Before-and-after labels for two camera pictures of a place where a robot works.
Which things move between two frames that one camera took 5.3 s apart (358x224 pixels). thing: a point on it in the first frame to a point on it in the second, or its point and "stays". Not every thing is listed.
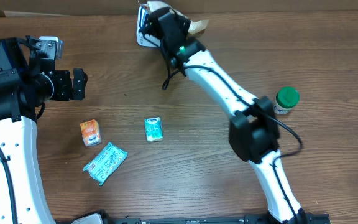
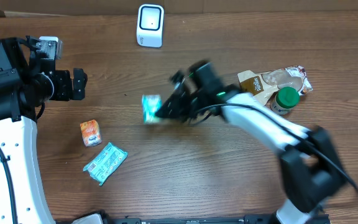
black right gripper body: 184,23 to 195,102
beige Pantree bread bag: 197,27 to 265,85
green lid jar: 286,98 stays
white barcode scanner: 145,40 stays
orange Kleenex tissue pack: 91,132 stays
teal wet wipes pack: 105,163 stays
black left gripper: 63,84 stays
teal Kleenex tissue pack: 153,129 to 150,104
